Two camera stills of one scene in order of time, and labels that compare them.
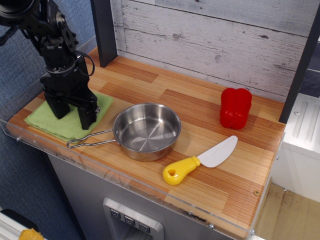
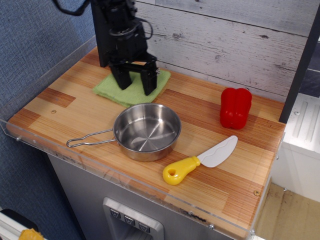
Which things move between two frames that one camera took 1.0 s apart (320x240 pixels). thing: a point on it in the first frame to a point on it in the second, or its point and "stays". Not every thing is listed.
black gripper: x=69 y=81 to x=129 y=49
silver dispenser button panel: x=124 y=222 stays
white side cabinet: x=297 y=168 stays
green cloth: x=68 y=128 to x=107 y=89
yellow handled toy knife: x=176 y=173 stays
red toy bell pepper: x=235 y=106 stays
